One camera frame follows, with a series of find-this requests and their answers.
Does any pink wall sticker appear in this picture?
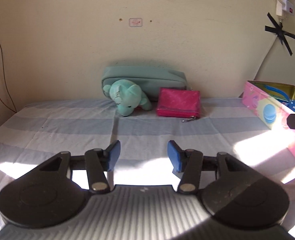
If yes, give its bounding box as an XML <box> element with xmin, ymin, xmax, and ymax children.
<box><xmin>128</xmin><ymin>18</ymin><xmax>143</xmax><ymax>28</ymax></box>

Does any pink wallet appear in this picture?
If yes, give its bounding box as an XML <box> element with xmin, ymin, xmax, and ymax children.
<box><xmin>156</xmin><ymin>88</ymin><xmax>201</xmax><ymax>120</ymax></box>

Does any pink gold tin box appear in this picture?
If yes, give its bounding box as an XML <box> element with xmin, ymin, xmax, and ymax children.
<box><xmin>242</xmin><ymin>81</ymin><xmax>295</xmax><ymax>157</ymax></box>

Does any teal zip pouch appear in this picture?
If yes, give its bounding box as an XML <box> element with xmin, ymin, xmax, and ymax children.
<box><xmin>101</xmin><ymin>66</ymin><xmax>188</xmax><ymax>101</ymax></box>

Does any striped bed sheet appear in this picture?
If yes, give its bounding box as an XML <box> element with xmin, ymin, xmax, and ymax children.
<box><xmin>0</xmin><ymin>98</ymin><xmax>295</xmax><ymax>237</ymax></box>

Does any black tape cross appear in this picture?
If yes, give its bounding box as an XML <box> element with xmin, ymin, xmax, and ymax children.
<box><xmin>265</xmin><ymin>12</ymin><xmax>295</xmax><ymax>56</ymax></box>

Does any teal plush elephant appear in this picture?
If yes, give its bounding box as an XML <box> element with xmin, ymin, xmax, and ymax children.
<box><xmin>102</xmin><ymin>79</ymin><xmax>152</xmax><ymax>116</ymax></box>

